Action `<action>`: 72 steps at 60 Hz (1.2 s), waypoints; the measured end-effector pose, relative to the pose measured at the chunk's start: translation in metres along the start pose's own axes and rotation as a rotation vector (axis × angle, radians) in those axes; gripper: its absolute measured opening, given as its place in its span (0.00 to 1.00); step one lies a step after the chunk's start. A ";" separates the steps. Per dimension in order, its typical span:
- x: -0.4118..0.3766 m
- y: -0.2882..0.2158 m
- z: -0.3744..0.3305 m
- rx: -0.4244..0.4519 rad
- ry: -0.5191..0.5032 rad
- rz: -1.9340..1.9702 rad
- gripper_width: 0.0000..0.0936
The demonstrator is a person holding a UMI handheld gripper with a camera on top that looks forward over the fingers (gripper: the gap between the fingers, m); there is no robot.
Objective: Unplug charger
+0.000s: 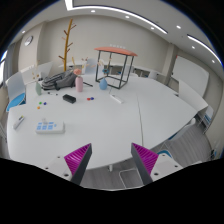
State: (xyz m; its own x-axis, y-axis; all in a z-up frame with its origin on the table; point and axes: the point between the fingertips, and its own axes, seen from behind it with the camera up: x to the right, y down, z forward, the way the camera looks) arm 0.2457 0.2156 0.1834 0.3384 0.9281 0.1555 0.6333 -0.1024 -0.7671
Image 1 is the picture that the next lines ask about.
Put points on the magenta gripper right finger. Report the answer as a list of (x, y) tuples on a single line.
[(145, 161)]

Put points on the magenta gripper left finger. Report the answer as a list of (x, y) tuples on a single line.
[(77, 162)]

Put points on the white charger plug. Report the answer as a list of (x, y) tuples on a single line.
[(44, 121)]

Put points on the black rectangular box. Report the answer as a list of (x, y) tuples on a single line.
[(69, 98)]

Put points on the red and blue magnets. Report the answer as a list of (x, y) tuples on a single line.
[(90, 98)]

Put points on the white flat device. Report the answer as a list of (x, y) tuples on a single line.
[(116, 99)]

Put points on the small coloured magnets group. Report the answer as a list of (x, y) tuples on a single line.
[(41, 104)]

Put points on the white remote control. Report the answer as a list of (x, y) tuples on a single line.
[(18, 122)]

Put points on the blue vase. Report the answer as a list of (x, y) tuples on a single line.
[(103, 84)]

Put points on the grey backpack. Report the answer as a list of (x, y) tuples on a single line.
[(59, 81)]

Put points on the pink vase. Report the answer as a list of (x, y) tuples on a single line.
[(78, 80)]

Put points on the green vase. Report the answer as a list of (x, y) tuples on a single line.
[(38, 89)]

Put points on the blue seat white chair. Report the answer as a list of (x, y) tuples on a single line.
[(16, 90)]

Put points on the wooden coat tree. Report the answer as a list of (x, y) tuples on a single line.
[(68, 44)]

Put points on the black frame orange-top stand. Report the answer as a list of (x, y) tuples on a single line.
[(116, 74)]

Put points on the round wall clock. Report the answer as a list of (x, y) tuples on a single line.
[(28, 41)]

